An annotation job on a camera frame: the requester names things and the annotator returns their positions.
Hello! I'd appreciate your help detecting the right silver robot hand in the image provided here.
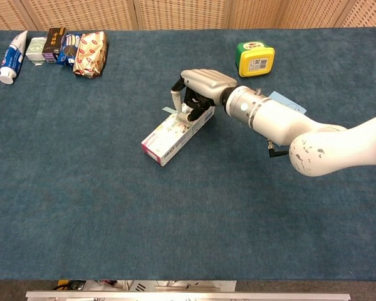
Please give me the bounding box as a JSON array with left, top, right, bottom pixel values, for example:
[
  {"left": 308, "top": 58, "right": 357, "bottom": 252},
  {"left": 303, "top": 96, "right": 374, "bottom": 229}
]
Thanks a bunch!
[{"left": 170, "top": 68, "right": 238, "bottom": 123}]

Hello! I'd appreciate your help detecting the long white floral box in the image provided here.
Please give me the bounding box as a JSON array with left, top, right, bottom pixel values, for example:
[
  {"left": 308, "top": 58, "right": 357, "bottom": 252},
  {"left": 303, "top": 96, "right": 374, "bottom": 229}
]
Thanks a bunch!
[{"left": 140, "top": 102, "right": 216, "bottom": 167}]

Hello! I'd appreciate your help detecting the light blue cube box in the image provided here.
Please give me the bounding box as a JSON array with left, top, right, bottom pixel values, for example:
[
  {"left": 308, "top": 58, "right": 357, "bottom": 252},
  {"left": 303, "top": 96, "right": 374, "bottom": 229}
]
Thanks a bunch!
[{"left": 267, "top": 90, "right": 308, "bottom": 147}]

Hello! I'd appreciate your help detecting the dark brown gold-print box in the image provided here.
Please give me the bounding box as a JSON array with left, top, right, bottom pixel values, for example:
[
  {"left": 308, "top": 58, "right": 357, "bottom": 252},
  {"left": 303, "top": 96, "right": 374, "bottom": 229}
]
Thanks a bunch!
[{"left": 41, "top": 26, "right": 67, "bottom": 64}]

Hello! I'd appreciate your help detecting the pale green small box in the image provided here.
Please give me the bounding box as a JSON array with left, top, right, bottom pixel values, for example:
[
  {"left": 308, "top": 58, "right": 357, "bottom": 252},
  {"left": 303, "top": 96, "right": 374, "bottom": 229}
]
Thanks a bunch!
[{"left": 25, "top": 36, "right": 48, "bottom": 67}]

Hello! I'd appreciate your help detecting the white blue tube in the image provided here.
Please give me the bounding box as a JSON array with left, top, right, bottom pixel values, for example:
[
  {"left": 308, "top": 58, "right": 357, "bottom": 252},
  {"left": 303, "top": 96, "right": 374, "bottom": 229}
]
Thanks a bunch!
[{"left": 0, "top": 30, "right": 29, "bottom": 85}]

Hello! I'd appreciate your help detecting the yellow green square container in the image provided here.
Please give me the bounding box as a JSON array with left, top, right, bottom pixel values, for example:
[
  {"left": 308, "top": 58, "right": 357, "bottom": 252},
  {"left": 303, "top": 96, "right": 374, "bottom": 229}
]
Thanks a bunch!
[{"left": 236, "top": 40, "right": 276, "bottom": 78}]

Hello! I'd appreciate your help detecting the woven wicker folding screen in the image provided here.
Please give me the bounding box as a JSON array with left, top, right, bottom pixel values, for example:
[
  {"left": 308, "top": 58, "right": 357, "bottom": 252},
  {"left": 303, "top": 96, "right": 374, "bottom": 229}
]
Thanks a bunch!
[{"left": 0, "top": 0, "right": 376, "bottom": 31}]

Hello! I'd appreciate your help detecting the gold red snack bag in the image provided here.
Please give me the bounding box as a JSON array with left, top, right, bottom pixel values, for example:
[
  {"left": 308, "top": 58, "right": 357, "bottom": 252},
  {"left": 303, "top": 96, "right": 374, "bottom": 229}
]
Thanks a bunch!
[{"left": 73, "top": 30, "right": 108, "bottom": 79}]

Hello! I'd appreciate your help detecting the blue cookie pack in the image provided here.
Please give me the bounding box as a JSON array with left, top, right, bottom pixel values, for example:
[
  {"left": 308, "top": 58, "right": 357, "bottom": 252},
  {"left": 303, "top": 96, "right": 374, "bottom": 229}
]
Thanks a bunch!
[{"left": 56, "top": 33, "right": 82, "bottom": 67}]

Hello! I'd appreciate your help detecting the teal felt table cloth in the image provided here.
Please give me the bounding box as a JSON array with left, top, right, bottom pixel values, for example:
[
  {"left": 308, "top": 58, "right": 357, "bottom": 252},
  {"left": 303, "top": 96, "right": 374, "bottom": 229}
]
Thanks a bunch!
[{"left": 0, "top": 27, "right": 376, "bottom": 282}]

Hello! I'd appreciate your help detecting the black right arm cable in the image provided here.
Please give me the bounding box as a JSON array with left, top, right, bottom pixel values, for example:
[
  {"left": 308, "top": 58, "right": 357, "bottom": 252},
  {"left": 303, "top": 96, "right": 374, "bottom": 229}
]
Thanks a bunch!
[{"left": 267, "top": 140, "right": 291, "bottom": 159}]

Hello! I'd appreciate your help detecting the aluminium rail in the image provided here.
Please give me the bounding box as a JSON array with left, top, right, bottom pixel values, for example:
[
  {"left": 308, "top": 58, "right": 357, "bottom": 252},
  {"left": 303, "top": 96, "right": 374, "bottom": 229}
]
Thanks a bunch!
[{"left": 25, "top": 290, "right": 352, "bottom": 301}]

